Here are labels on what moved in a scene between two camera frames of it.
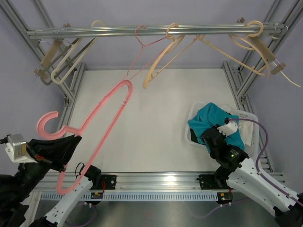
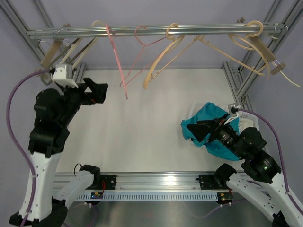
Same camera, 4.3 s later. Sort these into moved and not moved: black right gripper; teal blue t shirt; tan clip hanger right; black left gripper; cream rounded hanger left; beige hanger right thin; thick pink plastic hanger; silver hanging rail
Moved: black left gripper; black right gripper; teal blue t shirt; thick pink plastic hanger
Not moved: silver hanging rail; tan clip hanger right; beige hanger right thin; cream rounded hanger left
